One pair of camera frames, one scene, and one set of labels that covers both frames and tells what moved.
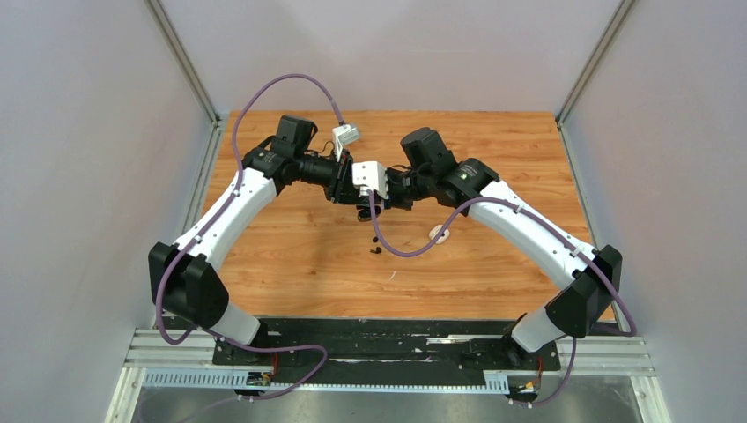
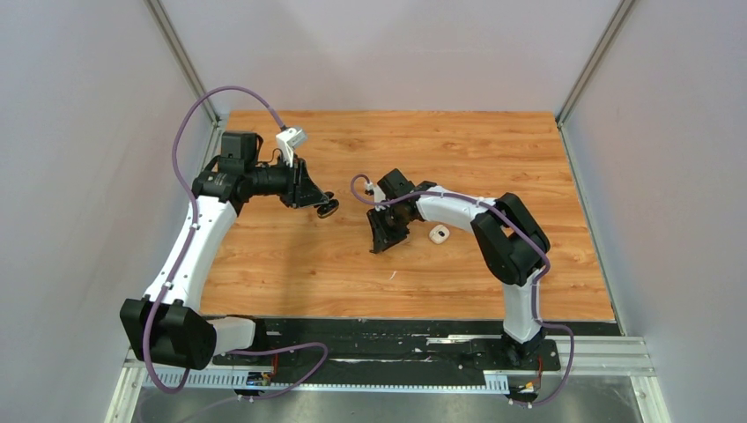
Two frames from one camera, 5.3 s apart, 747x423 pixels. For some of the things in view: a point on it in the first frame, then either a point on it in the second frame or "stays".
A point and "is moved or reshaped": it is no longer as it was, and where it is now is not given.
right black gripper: x=393 y=202 to x=383 y=238
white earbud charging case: x=433 y=231 stays
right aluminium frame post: x=624 y=11 stays
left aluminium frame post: x=179 y=50 stays
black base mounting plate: x=386 y=347 stays
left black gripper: x=343 y=190 to x=299 y=190
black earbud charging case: x=364 y=212 is moved or reshaped
